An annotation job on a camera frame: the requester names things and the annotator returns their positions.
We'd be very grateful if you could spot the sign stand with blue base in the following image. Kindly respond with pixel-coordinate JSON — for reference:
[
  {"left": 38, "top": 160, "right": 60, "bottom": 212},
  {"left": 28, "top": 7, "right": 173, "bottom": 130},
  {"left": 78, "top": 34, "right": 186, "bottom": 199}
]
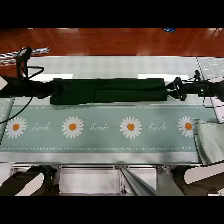
[{"left": 162, "top": 27, "right": 177, "bottom": 34}]

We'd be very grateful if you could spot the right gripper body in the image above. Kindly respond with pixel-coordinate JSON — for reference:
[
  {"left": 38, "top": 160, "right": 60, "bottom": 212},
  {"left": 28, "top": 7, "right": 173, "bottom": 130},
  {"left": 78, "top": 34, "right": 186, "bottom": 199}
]
[{"left": 165, "top": 76, "right": 188, "bottom": 102}]

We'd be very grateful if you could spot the black cable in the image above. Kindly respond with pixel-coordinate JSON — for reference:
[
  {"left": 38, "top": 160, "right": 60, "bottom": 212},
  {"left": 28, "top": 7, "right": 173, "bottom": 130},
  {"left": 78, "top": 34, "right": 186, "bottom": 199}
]
[{"left": 0, "top": 95, "right": 35, "bottom": 125}]

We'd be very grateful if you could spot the pale grey garment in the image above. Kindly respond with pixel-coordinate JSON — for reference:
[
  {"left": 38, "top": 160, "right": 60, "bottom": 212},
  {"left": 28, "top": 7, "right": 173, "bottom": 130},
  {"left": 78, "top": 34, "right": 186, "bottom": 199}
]
[{"left": 192, "top": 118, "right": 224, "bottom": 166}]

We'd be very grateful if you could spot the dark green garment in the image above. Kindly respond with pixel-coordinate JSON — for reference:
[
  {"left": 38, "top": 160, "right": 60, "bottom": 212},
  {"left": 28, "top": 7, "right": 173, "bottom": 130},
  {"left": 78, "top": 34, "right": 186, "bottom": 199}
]
[{"left": 49, "top": 77, "right": 170, "bottom": 106}]

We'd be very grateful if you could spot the silver frame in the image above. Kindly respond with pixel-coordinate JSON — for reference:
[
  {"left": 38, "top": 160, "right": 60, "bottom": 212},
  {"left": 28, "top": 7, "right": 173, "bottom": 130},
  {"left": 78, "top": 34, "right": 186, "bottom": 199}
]
[{"left": 0, "top": 161, "right": 224, "bottom": 197}]

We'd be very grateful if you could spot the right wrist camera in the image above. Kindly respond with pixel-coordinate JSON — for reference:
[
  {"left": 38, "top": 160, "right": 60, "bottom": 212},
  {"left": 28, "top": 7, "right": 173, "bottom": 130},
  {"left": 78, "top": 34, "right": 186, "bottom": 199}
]
[{"left": 190, "top": 69, "right": 204, "bottom": 84}]

